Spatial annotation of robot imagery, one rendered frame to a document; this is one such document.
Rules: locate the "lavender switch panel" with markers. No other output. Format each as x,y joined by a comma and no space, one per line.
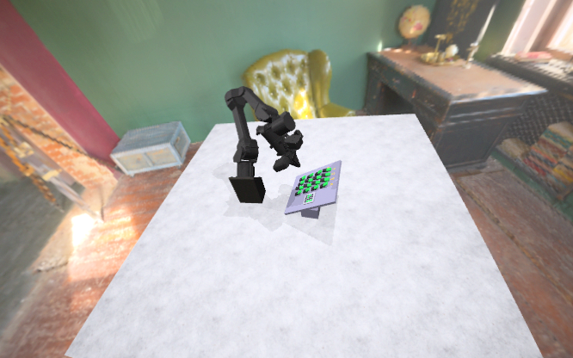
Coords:
314,189

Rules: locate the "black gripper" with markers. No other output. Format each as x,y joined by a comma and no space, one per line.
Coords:
288,156

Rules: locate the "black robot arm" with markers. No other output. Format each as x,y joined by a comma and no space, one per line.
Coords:
277,125

